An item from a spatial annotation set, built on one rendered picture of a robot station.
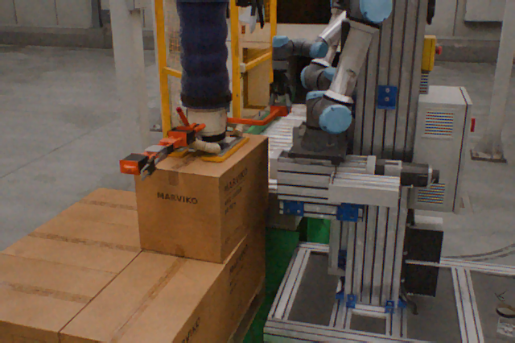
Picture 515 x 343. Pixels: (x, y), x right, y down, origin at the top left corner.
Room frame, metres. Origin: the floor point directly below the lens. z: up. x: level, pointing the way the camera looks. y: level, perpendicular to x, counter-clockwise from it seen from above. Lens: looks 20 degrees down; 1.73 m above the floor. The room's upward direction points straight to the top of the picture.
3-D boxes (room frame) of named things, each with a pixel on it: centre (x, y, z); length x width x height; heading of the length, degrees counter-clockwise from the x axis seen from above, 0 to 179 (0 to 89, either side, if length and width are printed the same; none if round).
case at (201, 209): (2.36, 0.26, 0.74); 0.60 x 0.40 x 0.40; 160
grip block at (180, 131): (2.15, 0.34, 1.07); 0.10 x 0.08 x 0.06; 71
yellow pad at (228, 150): (2.35, 0.16, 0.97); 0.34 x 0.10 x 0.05; 161
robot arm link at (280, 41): (2.56, -0.09, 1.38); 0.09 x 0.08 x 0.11; 127
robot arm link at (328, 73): (2.60, -0.35, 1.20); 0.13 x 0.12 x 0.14; 37
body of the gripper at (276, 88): (2.55, -0.08, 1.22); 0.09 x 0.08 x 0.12; 161
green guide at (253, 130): (4.26, -0.02, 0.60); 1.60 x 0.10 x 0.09; 163
